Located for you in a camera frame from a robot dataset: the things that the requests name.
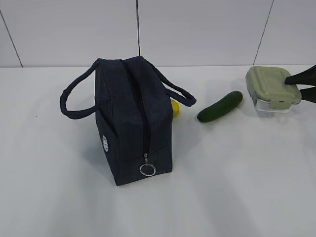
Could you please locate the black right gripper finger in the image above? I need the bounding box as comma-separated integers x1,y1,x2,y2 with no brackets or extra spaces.
300,87,316,103
284,65,316,86

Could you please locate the dark blue lunch bag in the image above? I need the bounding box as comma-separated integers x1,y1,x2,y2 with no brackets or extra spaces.
60,56,196,186

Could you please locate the green cucumber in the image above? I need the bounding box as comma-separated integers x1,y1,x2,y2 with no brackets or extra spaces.
197,91,243,123

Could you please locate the glass container green lid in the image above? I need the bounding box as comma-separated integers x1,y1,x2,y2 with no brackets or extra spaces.
245,66,302,114

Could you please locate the yellow lemon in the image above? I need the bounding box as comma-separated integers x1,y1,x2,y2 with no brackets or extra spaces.
171,99,180,118

